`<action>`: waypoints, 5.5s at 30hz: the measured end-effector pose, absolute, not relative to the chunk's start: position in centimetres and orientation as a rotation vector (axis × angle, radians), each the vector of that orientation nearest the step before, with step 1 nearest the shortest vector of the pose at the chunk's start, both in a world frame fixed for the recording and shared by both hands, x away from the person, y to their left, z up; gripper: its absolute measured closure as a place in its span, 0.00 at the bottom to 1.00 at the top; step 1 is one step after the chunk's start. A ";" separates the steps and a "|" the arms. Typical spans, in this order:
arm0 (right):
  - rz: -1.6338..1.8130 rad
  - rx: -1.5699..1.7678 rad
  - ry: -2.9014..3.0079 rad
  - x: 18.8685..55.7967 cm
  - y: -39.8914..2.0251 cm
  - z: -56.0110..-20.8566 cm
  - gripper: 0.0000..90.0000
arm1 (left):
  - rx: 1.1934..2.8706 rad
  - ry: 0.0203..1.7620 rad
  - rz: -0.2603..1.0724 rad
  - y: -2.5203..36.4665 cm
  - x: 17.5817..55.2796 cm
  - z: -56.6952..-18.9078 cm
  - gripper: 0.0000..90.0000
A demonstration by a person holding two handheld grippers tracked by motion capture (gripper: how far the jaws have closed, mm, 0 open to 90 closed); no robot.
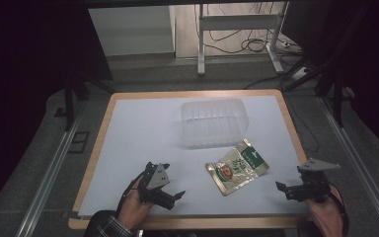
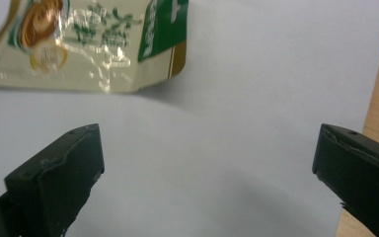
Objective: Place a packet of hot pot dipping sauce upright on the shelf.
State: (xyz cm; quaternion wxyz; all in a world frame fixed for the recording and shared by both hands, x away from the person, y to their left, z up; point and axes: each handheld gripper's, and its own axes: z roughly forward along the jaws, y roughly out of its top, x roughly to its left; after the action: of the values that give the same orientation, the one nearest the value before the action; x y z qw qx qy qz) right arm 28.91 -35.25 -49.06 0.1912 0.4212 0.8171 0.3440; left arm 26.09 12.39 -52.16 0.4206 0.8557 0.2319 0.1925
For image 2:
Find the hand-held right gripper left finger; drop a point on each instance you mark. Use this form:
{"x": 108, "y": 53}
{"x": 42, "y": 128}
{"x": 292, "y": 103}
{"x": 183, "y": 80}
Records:
{"x": 56, "y": 177}

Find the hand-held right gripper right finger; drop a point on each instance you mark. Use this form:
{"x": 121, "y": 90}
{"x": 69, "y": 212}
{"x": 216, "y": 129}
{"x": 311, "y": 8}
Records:
{"x": 362, "y": 171}

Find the cream and green snack packet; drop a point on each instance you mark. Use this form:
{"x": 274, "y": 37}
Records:
{"x": 89, "y": 42}

